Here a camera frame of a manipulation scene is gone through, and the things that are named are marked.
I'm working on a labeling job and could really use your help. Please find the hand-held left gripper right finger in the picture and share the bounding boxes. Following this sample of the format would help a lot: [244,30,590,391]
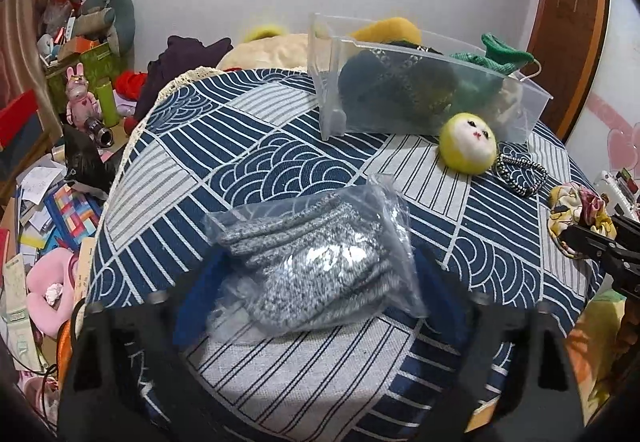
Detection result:
[414,242,587,442]

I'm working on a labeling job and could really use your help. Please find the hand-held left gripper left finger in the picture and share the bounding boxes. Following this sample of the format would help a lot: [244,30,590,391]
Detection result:
[57,249,231,442]

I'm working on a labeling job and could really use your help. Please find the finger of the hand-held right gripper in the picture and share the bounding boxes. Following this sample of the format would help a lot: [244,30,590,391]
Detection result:
[560,223,640,296]
[609,213,640,249]

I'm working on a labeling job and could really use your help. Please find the floral fabric scrunchie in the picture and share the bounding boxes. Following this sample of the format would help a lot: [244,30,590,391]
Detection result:
[547,183,618,259]

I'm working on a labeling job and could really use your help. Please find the bagged grey knit socks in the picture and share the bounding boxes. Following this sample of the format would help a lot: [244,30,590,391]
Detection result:
[201,173,428,337]

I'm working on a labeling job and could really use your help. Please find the clear plastic storage bin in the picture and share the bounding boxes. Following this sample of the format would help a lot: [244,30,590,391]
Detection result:
[307,12,553,144]

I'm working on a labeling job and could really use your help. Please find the blue white patterned tablecloth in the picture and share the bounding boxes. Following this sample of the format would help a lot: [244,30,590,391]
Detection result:
[82,67,606,442]

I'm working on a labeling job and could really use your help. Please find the pink plush toy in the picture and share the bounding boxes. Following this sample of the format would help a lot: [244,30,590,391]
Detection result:
[25,249,83,338]

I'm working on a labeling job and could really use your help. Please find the colourful checked book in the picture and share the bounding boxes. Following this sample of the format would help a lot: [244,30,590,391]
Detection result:
[44,185,103,250]

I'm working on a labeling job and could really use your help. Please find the yellow plush face ball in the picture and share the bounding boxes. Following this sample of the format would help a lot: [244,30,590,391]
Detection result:
[438,113,499,171]

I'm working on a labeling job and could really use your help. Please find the black plastic bag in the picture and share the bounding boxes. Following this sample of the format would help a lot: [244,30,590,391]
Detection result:
[61,123,126,199]

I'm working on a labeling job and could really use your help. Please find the wooden door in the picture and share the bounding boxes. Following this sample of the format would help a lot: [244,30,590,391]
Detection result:
[502,0,612,140]

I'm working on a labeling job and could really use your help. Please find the green knit cloth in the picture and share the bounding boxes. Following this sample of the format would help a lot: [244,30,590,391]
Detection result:
[448,33,535,76]

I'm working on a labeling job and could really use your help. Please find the green bottle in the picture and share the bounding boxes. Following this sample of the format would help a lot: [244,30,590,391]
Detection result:
[95,78,120,127]

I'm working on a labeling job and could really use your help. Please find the dark green patterned cloth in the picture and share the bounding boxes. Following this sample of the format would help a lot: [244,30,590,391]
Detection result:
[338,48,458,122]

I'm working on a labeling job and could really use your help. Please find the red cloth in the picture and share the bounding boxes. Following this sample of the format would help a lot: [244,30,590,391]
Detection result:
[114,70,149,102]

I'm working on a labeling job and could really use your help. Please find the dark purple cloth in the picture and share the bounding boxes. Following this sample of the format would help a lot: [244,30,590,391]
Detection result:
[134,35,234,123]

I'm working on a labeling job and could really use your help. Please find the pink bunny figure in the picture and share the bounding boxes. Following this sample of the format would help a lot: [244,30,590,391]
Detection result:
[65,64,102,128]

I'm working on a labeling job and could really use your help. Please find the cream plush cushion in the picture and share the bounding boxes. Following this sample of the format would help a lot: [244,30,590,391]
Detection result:
[217,22,311,73]

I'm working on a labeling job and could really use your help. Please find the green cardboard box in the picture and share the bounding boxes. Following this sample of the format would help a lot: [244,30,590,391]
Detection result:
[44,40,121,115]

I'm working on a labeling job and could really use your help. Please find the yellow plush toy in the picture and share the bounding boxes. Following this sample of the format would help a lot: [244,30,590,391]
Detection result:
[348,16,423,46]

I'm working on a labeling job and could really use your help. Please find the grey green plush pillow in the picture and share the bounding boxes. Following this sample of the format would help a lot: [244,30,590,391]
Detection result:
[71,0,136,57]

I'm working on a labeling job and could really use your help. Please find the pink heart wall sticker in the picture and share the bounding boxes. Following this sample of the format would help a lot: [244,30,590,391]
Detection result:
[585,90,640,175]

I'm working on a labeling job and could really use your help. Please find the black white beaded hair tie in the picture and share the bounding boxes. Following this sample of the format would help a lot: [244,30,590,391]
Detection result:
[496,153,549,198]

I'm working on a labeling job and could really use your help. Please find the silver camera lens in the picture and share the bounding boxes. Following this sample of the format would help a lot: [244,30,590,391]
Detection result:
[84,117,115,146]

